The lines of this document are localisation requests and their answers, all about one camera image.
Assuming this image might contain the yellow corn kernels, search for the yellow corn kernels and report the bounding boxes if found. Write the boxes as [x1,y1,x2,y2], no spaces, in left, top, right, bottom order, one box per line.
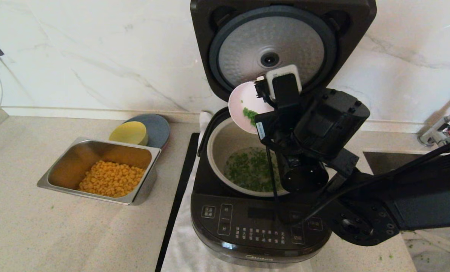
[79,160,147,198]

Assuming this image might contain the white towel under cooker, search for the white towel under cooker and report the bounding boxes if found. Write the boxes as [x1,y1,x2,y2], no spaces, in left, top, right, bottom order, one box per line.
[160,111,313,272]

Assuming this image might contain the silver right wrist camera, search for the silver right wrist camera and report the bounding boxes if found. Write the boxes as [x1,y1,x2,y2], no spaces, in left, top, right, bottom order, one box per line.
[265,64,303,102]

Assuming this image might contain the stainless steel sink basin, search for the stainless steel sink basin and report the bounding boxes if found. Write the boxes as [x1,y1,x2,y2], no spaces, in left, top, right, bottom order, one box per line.
[363,151,412,177]

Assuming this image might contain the chopped green onions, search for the chopped green onions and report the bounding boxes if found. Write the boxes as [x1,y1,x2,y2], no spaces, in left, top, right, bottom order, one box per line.
[224,108,287,192]

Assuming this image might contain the grey-blue round plate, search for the grey-blue round plate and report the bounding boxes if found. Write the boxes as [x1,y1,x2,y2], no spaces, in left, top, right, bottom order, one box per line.
[124,114,171,150]

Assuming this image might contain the white round bowl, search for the white round bowl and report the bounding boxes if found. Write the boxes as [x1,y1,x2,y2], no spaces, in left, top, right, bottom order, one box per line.
[228,81,275,135]

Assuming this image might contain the small yellow bowl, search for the small yellow bowl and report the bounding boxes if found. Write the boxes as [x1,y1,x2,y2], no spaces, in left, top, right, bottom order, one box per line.
[109,121,149,147]

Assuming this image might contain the long black flat strip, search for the long black flat strip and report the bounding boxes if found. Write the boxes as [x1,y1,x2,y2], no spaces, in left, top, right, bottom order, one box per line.
[155,133,201,272]

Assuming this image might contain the black rice cooker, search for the black rice cooker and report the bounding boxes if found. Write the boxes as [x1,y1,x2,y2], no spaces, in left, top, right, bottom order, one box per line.
[190,108,333,268]

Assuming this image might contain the grey inner cooking pot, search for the grey inner cooking pot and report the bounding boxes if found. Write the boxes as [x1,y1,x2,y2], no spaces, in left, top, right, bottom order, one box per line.
[207,116,290,198]

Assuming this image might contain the black rice cooker lid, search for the black rice cooker lid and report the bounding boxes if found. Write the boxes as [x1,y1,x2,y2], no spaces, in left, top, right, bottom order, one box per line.
[190,0,377,103]

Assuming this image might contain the rectangular stainless steel tray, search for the rectangular stainless steel tray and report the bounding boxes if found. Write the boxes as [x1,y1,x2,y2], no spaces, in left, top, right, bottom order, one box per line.
[37,137,162,206]

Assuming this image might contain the chrome kitchen faucet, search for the chrome kitchen faucet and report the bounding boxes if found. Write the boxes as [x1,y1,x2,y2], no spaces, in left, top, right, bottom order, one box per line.
[418,99,450,148]

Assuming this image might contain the crumpled white dish cloth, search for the crumpled white dish cloth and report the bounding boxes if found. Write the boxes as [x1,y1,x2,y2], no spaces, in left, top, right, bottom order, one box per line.
[401,226,450,272]

